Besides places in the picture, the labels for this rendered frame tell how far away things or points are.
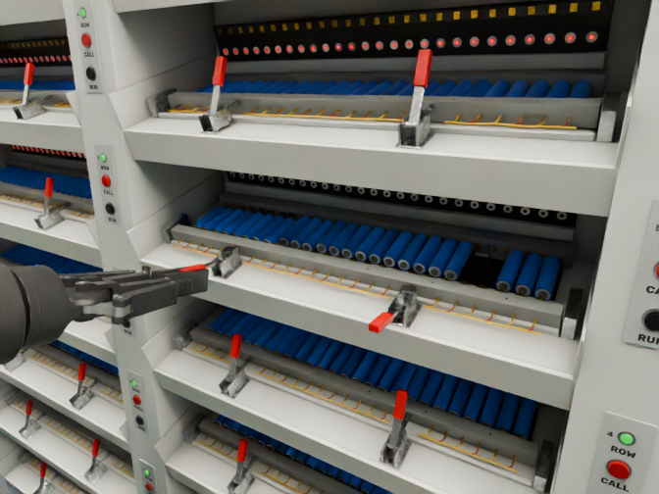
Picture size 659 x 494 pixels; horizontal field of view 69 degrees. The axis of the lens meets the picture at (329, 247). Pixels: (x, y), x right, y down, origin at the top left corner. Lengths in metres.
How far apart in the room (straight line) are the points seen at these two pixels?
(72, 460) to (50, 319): 0.88
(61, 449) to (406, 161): 1.13
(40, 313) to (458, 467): 0.49
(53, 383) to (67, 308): 0.77
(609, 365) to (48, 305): 0.50
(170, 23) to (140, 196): 0.26
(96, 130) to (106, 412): 0.59
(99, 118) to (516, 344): 0.63
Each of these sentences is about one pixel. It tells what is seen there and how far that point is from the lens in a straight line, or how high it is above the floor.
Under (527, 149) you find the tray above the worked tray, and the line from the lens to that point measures 0.47.
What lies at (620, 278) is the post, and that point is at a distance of 0.46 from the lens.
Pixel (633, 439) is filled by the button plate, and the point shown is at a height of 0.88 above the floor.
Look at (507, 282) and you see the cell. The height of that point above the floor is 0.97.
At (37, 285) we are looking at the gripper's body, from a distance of 0.49.
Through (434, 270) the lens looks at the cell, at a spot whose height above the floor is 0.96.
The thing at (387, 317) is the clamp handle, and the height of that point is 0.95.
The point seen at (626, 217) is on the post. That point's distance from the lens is 0.45.
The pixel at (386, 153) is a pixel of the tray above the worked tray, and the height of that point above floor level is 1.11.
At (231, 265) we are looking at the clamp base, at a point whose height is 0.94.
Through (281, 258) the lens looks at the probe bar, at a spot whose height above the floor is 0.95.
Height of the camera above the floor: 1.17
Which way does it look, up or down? 18 degrees down
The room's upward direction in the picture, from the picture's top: 1 degrees clockwise
